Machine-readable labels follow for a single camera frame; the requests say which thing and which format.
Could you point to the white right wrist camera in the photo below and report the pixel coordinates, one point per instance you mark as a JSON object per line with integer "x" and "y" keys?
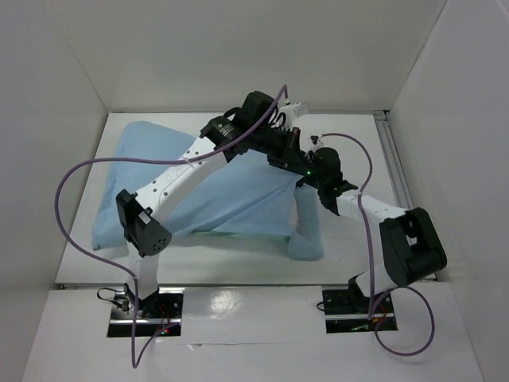
{"x": 316, "y": 143}

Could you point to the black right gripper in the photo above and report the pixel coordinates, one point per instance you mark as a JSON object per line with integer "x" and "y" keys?
{"x": 332, "y": 189}

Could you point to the white pillow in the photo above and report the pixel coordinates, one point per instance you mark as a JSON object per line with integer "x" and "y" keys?
{"x": 293, "y": 220}

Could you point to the light blue green pillowcase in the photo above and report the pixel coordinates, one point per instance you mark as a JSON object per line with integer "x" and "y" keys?
{"x": 248, "y": 197}

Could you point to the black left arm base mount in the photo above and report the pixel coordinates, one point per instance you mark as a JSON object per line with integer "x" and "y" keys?
{"x": 161, "y": 316}

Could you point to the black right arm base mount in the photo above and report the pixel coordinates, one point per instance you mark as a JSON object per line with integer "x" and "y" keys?
{"x": 345, "y": 310}

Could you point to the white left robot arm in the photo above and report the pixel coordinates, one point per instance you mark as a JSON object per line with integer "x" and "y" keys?
{"x": 141, "y": 213}

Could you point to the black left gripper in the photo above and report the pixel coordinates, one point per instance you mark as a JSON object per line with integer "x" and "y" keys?
{"x": 290, "y": 156}

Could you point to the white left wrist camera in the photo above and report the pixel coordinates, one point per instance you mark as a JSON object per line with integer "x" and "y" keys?
{"x": 290, "y": 112}

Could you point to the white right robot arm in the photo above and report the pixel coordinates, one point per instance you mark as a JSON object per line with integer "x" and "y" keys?
{"x": 411, "y": 248}

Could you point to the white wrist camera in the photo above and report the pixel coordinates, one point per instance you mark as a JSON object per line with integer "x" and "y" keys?
{"x": 316, "y": 143}
{"x": 290, "y": 112}

